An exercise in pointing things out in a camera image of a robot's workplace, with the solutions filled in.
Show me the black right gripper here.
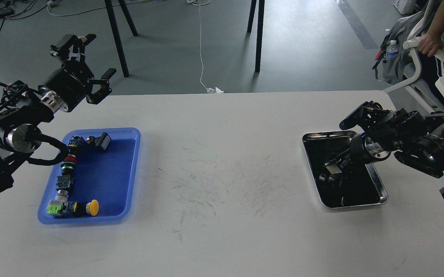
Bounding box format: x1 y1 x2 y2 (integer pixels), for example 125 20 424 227
318 133 391 185

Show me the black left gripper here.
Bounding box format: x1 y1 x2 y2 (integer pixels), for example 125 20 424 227
38 34 117 113

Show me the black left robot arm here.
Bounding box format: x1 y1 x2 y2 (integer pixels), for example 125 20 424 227
0 34 116 193

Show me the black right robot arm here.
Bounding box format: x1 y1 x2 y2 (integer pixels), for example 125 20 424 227
317 101 444 187

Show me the person's hand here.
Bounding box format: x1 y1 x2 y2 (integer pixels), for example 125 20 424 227
417 31 443 57

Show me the silver metal tray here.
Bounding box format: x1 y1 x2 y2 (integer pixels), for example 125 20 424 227
302 131 389 211

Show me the black stand leg left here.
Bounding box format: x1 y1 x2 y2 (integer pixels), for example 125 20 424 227
104 0 138 78

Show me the black stand leg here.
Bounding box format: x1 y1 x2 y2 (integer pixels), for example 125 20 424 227
104 0 138 78
247 0 265 73

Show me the black square push button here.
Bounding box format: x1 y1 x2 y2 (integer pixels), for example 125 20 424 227
94 132 112 152

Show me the grey backpack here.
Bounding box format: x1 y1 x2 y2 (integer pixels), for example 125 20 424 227
372 0 440 85

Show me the blue plastic tray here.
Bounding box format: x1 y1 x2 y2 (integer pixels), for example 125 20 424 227
37 127 141 225

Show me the clear water bottle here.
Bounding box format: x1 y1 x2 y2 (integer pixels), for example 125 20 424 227
385 40 399 59

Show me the yellow mushroom push button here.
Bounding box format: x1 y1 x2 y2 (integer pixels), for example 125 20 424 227
72 199 99 216

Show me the black stand leg right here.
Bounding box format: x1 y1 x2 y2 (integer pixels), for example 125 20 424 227
247 0 265 73

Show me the black blue switch block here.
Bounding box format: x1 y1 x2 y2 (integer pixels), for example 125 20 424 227
68 136 85 156

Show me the red push button switch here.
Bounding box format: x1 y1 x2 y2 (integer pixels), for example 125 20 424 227
63 154 78 164

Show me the green push button switch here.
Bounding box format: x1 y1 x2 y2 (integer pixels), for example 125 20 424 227
60 162 77 171

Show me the black switch contact block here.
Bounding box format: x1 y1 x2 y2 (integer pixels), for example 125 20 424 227
55 175 75 193

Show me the white cable on floor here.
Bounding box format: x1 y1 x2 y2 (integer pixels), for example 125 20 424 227
187 0 224 94

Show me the green block silver switch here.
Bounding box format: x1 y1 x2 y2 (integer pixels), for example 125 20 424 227
46 190 70 217

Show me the white chair frame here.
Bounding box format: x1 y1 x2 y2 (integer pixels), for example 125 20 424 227
384 37 444 113

